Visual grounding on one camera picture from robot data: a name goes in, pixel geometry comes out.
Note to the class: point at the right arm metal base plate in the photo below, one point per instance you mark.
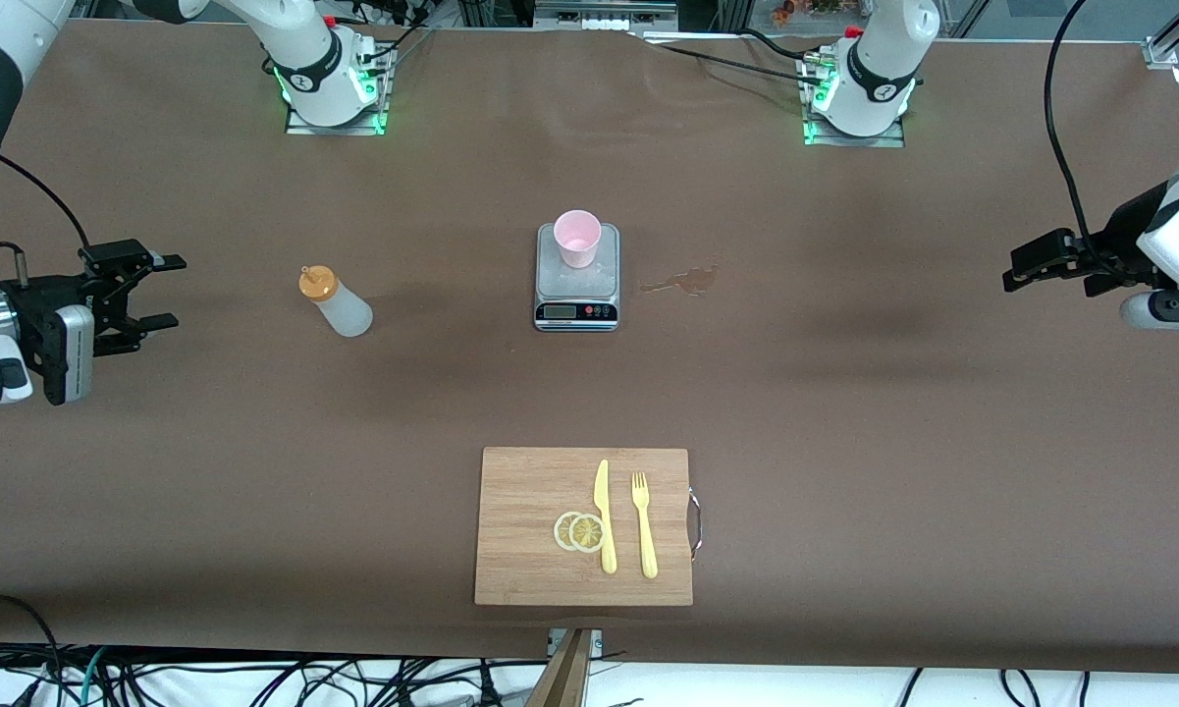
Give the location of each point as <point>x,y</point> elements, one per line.
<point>353,127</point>

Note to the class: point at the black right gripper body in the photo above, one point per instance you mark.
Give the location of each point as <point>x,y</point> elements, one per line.
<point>27,301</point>

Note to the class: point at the small metal bracket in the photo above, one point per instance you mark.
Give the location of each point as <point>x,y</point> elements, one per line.
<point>599,643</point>

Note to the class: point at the pink plastic cup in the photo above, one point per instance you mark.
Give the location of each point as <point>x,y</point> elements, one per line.
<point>579,250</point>

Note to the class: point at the yellow plastic knife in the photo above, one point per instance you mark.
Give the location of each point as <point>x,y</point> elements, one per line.
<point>602,491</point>

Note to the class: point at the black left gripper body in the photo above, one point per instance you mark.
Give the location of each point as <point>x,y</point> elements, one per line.
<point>1117,246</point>

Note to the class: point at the yellow plastic fork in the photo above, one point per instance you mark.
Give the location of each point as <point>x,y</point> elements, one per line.
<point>648,540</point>

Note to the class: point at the yellow lemon slice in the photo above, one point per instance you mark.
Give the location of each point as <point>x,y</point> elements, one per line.
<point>586,533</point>

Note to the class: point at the wooden cutting board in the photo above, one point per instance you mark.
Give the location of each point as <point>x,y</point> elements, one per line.
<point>520,511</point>

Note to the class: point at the brown table cover sheet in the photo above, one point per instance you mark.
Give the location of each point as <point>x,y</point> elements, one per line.
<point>255,442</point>

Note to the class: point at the clear orange-capped sauce bottle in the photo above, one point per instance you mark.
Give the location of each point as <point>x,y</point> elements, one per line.
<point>347,314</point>

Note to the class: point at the wooden beam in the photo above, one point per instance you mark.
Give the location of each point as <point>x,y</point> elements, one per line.
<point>564,678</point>

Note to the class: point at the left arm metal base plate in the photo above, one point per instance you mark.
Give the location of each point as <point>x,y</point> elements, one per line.
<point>888,141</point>

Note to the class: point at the silver digital kitchen scale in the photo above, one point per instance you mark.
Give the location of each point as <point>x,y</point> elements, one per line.
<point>574,287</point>

